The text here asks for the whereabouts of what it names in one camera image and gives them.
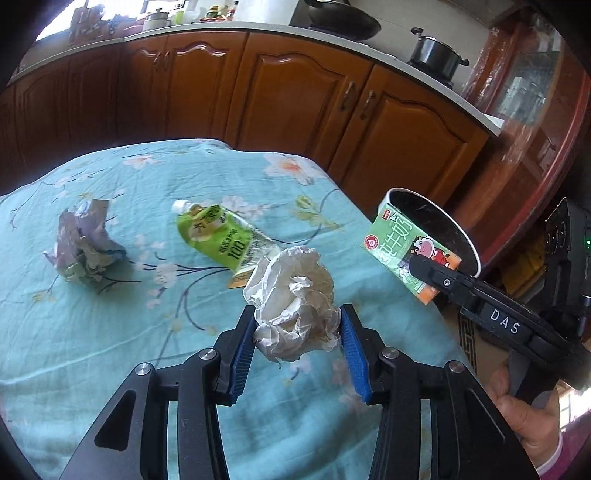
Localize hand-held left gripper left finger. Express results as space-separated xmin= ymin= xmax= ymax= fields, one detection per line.
xmin=58 ymin=305 xmax=258 ymax=480

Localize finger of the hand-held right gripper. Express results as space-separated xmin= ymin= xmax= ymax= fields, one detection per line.
xmin=409 ymin=255 xmax=570 ymax=366

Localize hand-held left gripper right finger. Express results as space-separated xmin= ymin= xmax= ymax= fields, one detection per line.
xmin=339 ymin=304 xmax=541 ymax=480

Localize white paper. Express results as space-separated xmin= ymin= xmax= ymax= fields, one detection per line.
xmin=243 ymin=246 xmax=342 ymax=363

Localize white rimmed trash bin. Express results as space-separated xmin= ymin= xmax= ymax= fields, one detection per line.
xmin=384 ymin=187 xmax=482 ymax=278

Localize green milk carton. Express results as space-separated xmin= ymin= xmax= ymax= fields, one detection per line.
xmin=361 ymin=203 xmax=462 ymax=305

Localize person's right forearm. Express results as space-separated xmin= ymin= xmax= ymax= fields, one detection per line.
xmin=538 ymin=431 xmax=591 ymax=480

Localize person's right hand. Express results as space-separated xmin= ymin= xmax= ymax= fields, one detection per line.
xmin=487 ymin=361 xmax=565 ymax=472

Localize patterned floor rug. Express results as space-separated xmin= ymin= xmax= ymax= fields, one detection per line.
xmin=457 ymin=314 xmax=491 ymax=366

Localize yellow bag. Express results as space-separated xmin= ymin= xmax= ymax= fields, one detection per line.
xmin=501 ymin=235 xmax=551 ymax=297

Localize floral teal tablecloth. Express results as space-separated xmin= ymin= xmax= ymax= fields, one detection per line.
xmin=0 ymin=138 xmax=472 ymax=480

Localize green spouted drink pouch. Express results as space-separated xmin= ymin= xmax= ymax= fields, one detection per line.
xmin=172 ymin=200 xmax=282 ymax=278

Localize wooden glass-door cupboard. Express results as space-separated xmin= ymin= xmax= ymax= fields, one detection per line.
xmin=455 ymin=9 xmax=591 ymax=280

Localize crumpled printed grey paper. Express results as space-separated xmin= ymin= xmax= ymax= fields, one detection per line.
xmin=43 ymin=198 xmax=127 ymax=289

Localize dark steel cooking pot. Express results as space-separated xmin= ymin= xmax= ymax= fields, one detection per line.
xmin=410 ymin=28 xmax=470 ymax=77

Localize wooden lower kitchen cabinets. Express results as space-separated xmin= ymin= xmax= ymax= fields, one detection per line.
xmin=0 ymin=30 xmax=491 ymax=213

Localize black wok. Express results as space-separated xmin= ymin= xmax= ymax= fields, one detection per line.
xmin=302 ymin=0 xmax=382 ymax=41

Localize white speckled kitchen countertop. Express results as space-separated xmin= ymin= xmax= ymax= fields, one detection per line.
xmin=9 ymin=19 xmax=506 ymax=137

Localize kitchen utensil rack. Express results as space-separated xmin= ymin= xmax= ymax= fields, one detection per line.
xmin=69 ymin=4 xmax=123 ymax=43

